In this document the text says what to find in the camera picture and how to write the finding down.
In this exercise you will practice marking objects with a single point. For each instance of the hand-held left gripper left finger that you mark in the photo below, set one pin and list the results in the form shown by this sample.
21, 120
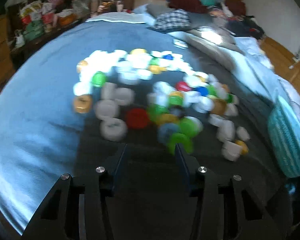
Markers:
120, 165

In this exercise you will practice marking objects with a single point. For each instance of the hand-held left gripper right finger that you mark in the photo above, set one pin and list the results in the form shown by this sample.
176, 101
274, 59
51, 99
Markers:
183, 170

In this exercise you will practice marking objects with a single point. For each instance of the pile of plastic bottle caps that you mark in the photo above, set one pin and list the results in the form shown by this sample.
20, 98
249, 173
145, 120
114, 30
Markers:
110, 107

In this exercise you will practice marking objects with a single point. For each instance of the teal plastic basket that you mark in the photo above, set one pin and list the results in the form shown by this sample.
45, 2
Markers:
287, 140

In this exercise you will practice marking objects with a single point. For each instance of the blue bed sheet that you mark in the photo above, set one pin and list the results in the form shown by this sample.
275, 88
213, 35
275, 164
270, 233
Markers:
40, 105

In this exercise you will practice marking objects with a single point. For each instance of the white quilt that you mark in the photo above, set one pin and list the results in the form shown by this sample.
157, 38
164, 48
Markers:
245, 62

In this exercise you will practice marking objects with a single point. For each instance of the white folded sheet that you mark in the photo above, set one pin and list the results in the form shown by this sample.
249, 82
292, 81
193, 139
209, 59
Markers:
115, 18

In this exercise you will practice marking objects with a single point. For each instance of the plaid cloth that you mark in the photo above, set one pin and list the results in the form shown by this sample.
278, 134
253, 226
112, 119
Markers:
172, 20

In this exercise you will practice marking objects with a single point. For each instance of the grey folded garment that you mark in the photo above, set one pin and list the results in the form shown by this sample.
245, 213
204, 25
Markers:
202, 20

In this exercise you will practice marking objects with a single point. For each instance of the pile of clothes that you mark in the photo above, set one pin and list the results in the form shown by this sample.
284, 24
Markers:
240, 22

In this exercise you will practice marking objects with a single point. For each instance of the grey pillow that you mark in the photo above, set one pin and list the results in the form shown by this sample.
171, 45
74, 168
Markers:
160, 10

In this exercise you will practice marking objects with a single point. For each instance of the cluttered shelf of packages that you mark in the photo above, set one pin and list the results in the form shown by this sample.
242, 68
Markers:
40, 20

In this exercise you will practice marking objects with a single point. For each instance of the dark red cloth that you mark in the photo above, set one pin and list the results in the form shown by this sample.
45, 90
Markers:
185, 3

